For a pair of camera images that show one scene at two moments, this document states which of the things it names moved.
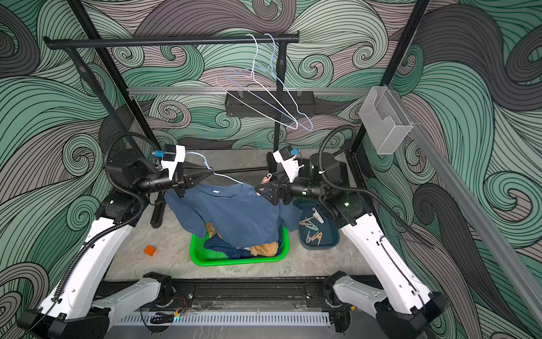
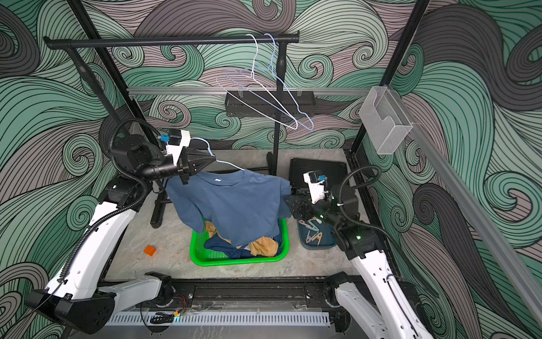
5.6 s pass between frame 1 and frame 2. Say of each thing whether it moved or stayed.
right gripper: moved
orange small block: stayed
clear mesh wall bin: stayed
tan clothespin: stayed
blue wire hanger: moved
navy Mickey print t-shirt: stayed
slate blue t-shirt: moved
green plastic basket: stayed
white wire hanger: stayed
